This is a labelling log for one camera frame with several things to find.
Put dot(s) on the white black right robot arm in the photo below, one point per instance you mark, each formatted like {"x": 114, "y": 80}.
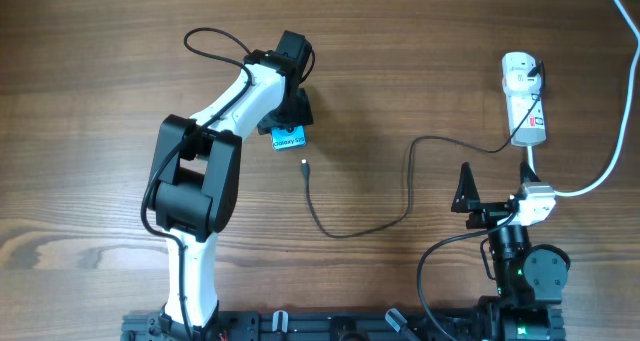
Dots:
{"x": 530, "y": 279}

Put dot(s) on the white power strip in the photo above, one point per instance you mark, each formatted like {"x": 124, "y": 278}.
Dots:
{"x": 525, "y": 112}

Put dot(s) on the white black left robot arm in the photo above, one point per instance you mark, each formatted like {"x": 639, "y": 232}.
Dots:
{"x": 194, "y": 179}

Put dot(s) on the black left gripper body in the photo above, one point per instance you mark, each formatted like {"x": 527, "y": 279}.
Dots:
{"x": 292, "y": 113}

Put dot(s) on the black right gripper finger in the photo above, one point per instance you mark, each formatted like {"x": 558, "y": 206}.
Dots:
{"x": 466, "y": 198}
{"x": 527, "y": 174}

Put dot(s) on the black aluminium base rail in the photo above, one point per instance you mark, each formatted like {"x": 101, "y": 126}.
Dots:
{"x": 460, "y": 324}

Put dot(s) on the white usb charger plug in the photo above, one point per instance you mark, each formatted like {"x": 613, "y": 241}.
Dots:
{"x": 519, "y": 82}

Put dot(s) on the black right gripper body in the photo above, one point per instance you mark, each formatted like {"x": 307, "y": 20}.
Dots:
{"x": 488, "y": 215}

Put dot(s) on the cyan screen smartphone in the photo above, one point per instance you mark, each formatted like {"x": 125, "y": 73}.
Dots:
{"x": 283, "y": 139}

